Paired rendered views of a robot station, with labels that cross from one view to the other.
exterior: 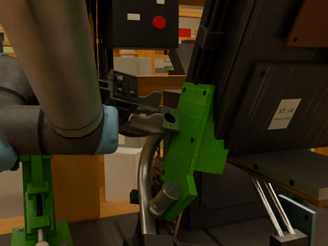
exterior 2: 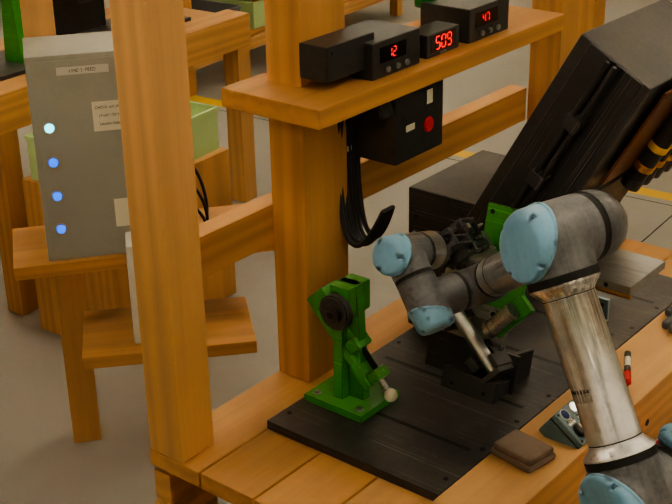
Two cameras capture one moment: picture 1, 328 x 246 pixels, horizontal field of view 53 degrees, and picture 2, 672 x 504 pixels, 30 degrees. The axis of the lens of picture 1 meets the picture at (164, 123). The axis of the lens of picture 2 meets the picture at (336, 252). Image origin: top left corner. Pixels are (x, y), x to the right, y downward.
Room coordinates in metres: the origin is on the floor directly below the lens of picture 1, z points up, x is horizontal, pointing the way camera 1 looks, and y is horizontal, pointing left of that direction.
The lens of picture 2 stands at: (-1.24, 1.40, 2.25)
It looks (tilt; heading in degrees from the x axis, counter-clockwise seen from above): 24 degrees down; 331
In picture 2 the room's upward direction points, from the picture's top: 1 degrees counter-clockwise
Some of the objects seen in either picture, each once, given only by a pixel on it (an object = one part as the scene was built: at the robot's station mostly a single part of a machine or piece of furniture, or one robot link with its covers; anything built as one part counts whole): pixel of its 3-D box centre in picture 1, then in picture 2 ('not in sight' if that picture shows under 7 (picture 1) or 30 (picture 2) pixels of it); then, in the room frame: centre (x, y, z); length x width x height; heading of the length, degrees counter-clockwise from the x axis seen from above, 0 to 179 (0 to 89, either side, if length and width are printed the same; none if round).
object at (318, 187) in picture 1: (273, 158); (564, 257); (0.67, -0.23, 1.11); 0.39 x 0.16 x 0.03; 21
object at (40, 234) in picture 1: (41, 237); (385, 386); (0.63, 0.25, 0.96); 0.06 x 0.03 x 0.06; 21
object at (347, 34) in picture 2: not in sight; (337, 54); (0.83, 0.23, 1.59); 0.15 x 0.07 x 0.07; 111
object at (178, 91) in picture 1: (223, 151); (477, 244); (0.90, -0.17, 1.07); 0.30 x 0.18 x 0.34; 111
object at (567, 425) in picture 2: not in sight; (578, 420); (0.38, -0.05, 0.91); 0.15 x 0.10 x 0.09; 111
